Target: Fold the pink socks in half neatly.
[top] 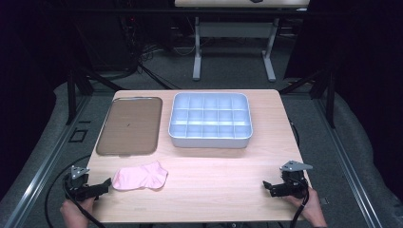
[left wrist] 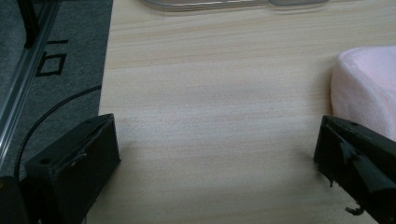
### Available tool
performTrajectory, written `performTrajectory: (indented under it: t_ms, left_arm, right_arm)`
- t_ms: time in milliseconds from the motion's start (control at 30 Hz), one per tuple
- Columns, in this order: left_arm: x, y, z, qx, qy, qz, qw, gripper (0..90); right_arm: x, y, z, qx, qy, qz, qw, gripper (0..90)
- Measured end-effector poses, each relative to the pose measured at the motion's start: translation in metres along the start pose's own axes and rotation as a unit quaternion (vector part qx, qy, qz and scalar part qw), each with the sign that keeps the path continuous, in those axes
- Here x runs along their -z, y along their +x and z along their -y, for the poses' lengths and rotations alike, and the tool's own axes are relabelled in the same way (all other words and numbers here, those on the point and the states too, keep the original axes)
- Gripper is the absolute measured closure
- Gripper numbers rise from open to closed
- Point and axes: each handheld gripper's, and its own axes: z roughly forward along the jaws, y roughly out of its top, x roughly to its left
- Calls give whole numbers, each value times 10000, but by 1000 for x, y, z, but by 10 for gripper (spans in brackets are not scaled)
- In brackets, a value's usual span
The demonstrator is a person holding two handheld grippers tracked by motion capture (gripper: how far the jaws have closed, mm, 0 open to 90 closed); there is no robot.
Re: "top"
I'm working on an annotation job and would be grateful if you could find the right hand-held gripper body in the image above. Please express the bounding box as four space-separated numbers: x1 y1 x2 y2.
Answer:
270 160 314 199

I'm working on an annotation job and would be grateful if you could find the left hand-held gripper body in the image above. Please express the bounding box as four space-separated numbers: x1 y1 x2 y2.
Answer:
62 164 97 202

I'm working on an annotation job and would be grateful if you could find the pink sock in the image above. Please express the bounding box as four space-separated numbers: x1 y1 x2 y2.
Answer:
111 160 169 192

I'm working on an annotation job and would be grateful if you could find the person's left hand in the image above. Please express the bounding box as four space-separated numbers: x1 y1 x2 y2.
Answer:
59 197 97 228

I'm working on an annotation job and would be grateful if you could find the person's right hand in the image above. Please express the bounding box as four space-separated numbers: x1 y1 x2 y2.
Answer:
280 186 328 228

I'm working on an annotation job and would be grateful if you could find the white divided organizer box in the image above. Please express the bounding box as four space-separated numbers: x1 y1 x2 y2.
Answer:
167 91 254 149

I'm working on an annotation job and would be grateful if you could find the black metal stand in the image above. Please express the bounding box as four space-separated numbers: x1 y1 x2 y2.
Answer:
278 67 337 129
65 67 126 125

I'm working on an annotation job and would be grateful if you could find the dark curtain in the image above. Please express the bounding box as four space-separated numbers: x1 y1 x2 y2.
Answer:
284 0 403 203
0 0 69 199

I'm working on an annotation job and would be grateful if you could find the white desk with metal legs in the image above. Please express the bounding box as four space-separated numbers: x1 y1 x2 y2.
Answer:
174 0 311 83

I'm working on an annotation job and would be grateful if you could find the aluminium floor rail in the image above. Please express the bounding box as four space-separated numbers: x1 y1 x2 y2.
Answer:
3 94 93 228
313 97 385 228

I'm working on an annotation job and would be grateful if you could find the bundle of black cables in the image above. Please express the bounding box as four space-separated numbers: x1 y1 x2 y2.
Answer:
118 13 174 90

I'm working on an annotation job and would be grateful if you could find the white cable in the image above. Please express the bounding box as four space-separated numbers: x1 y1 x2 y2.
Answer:
171 45 198 57

